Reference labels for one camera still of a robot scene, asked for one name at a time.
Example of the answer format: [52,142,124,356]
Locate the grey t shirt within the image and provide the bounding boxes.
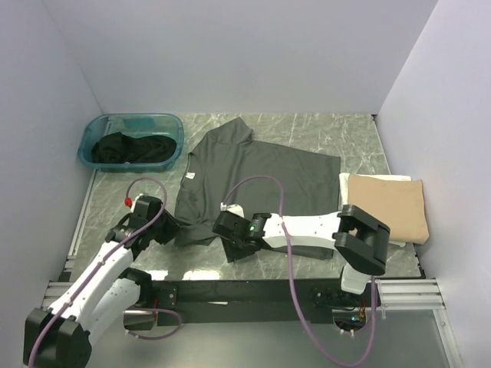
[174,117,341,247]

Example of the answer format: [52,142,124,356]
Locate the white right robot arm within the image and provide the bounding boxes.
[213,205,390,306]

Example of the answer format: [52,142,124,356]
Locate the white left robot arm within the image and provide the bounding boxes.
[23,195,177,367]

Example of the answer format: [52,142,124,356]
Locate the black t shirt in basin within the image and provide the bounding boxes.
[91,133,177,164]

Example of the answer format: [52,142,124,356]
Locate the teal plastic basin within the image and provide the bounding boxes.
[77,113,184,173]

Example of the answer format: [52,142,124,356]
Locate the folded tan t shirt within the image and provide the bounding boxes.
[347,172,430,245]

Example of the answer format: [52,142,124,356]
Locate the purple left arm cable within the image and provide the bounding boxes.
[28,176,166,365]

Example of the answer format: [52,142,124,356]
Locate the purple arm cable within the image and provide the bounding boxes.
[28,176,166,365]
[222,175,376,363]

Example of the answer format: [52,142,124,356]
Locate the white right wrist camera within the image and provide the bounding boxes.
[220,202,245,218]

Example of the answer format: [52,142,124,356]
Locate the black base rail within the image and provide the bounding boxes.
[153,278,371,324]

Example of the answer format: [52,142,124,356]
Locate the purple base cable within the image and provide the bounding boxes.
[124,298,180,340]

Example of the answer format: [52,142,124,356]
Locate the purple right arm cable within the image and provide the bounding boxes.
[222,175,376,363]

